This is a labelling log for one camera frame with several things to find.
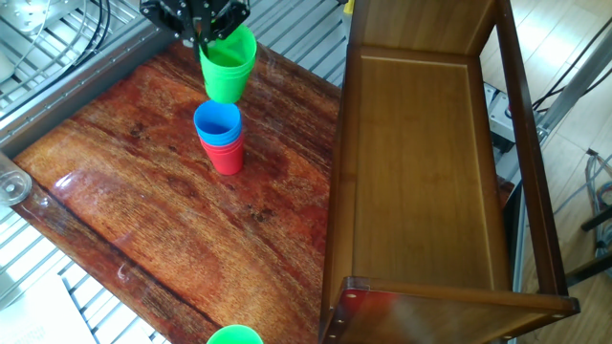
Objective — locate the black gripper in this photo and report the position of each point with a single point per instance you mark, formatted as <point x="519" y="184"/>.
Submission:
<point x="208" y="6"/>

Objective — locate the green plastic cup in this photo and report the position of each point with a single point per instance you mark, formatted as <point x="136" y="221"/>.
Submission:
<point x="225" y="81"/>

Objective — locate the blue plastic cup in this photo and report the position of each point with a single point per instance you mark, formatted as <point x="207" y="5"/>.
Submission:
<point x="217" y="122"/>

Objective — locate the red plastic cup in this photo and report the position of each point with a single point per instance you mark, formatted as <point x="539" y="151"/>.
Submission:
<point x="229" y="162"/>

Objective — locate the dark wooden shelf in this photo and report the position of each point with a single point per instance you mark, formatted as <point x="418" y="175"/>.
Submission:
<point x="373" y="191"/>

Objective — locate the aluminium plate with cylinder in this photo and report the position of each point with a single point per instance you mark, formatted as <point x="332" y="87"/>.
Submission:
<point x="28" y="14"/>

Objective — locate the wood grain table mat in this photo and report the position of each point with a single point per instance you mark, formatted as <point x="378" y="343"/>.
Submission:
<point x="167" y="229"/>

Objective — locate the green cup at bottom edge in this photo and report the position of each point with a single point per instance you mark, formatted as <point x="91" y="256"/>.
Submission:
<point x="234" y="336"/>

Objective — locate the white paper sheet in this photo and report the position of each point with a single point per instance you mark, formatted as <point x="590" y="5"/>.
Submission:
<point x="38" y="315"/>

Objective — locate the aluminium table leg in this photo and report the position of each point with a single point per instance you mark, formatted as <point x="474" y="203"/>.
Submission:
<point x="574" y="86"/>

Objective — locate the aluminium frame rail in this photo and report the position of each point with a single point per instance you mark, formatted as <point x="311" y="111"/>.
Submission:
<point x="95" y="76"/>

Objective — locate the grey switch box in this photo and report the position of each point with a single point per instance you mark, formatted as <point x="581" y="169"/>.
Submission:
<point x="499" y="119"/>

